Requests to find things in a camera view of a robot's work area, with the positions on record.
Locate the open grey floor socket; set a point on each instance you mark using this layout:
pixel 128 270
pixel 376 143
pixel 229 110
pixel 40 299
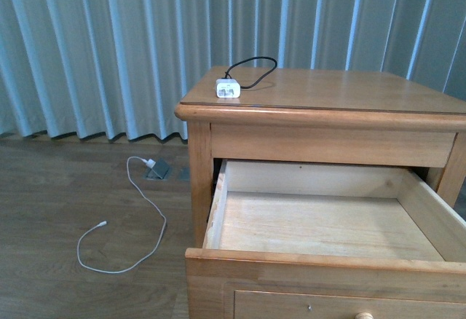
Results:
pixel 159 172

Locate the pale pleated curtain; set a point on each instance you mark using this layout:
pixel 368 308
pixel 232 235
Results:
pixel 120 66

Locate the wooden nightstand frame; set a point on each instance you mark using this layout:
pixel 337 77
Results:
pixel 343 117

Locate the white charger adapter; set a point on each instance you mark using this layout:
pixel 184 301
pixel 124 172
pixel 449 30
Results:
pixel 227 88

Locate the closed grey floor socket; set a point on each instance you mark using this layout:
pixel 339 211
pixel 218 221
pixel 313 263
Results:
pixel 184 174

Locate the white plug in floor socket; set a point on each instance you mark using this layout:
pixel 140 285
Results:
pixel 150 163

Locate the wooden drawer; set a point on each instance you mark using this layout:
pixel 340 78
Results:
pixel 295 240

